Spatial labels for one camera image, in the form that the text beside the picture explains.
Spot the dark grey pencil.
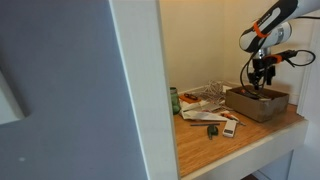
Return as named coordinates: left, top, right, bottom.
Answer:
left=190, top=122, right=221, bottom=127

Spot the white paper stack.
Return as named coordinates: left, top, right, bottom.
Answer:
left=179, top=98, right=222, bottom=113

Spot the grey marker orange cap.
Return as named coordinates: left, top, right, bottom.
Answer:
left=221, top=112, right=238, bottom=122

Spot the white remote control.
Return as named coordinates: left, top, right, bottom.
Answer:
left=222, top=119, right=238, bottom=139

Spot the brown cardboard box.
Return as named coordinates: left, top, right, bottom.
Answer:
left=224, top=84, right=290, bottom=123

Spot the white envelope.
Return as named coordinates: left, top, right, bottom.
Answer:
left=181, top=108, right=233, bottom=122

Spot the dark green glossy object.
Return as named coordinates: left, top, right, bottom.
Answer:
left=206, top=124, right=220, bottom=141

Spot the white door frame post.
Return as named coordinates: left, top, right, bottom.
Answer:
left=108, top=0, right=181, bottom=180

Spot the orange black tool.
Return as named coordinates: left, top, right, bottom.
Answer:
left=178, top=93, right=203, bottom=104

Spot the white cable bundle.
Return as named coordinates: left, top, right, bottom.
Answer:
left=199, top=79, right=233, bottom=104

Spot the white pencil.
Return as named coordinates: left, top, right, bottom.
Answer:
left=230, top=115, right=248, bottom=127

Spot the orange velcro strap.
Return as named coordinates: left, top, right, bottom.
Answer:
left=252, top=20, right=272, bottom=39

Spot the black orange wrist camera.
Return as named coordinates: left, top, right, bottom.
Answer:
left=263, top=49, right=299, bottom=65

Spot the grey door panel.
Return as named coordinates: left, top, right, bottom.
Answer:
left=0, top=0, right=149, bottom=180

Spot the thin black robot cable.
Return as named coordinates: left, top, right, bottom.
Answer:
left=239, top=14, right=320, bottom=96

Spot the black glossy case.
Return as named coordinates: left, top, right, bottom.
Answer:
left=238, top=89, right=261, bottom=101

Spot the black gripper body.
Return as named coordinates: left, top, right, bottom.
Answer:
left=248, top=57, right=277, bottom=86

